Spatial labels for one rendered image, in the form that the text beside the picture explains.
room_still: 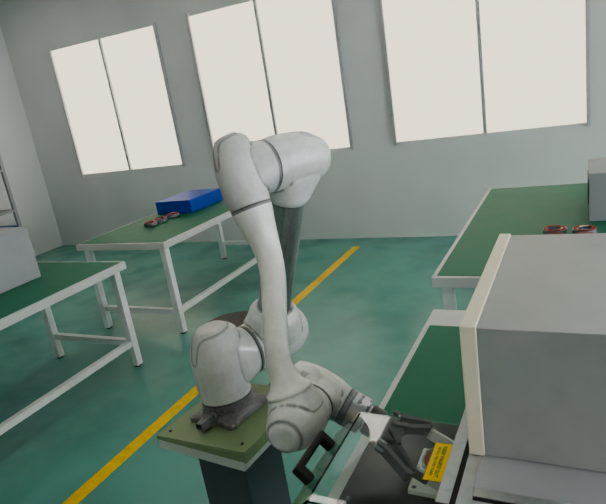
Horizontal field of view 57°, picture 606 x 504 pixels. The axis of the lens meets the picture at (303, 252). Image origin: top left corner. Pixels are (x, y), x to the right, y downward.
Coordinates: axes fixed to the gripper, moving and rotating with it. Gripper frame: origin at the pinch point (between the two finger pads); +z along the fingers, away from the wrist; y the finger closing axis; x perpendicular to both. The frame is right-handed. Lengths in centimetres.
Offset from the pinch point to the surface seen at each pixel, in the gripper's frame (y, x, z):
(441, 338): 73, 13, -12
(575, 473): -36, -40, 9
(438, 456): -30.3, -26.4, -6.4
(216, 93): 448, 83, -346
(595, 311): -28, -59, 1
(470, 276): 135, 13, -13
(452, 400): 34.6, 7.5, -2.5
